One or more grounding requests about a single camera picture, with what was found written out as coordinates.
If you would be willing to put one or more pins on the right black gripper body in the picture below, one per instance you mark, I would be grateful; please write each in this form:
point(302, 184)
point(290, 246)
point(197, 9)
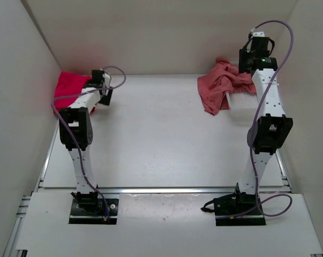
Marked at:
point(245, 64)

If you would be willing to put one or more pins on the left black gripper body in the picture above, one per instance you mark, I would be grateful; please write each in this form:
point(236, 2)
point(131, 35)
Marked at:
point(109, 88)

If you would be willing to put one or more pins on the light pink t shirt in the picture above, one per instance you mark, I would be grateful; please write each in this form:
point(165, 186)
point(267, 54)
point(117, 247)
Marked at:
point(224, 78)

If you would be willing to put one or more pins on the magenta t shirt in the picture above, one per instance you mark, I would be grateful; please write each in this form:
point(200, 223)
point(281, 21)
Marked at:
point(68, 84)

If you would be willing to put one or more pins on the red t shirt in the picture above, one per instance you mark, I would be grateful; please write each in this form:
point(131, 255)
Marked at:
point(92, 110)

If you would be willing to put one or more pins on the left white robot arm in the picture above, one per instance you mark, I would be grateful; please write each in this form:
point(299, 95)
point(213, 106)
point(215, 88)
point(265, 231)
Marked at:
point(76, 134)

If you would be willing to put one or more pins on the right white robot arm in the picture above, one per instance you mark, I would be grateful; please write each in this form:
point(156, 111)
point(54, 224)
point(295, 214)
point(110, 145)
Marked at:
point(270, 126)

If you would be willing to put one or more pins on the white plastic basket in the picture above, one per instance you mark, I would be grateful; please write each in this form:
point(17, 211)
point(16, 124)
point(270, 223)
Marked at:
point(242, 106)

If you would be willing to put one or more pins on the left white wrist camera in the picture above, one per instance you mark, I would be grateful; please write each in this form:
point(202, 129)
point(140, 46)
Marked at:
point(106, 78)

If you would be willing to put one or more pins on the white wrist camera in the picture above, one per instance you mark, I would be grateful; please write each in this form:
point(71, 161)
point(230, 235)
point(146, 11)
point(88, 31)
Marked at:
point(106, 78)
point(254, 33)

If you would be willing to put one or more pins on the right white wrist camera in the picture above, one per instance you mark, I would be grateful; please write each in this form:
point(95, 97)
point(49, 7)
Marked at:
point(254, 33)

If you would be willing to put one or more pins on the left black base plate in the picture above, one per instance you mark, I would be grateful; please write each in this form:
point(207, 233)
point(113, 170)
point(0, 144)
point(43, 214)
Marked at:
point(95, 215)

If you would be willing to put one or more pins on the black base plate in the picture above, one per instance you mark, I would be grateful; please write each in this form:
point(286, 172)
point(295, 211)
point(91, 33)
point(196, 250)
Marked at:
point(232, 210)
point(95, 215)

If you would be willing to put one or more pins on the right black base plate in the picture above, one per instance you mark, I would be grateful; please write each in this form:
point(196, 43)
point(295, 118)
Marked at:
point(232, 210)

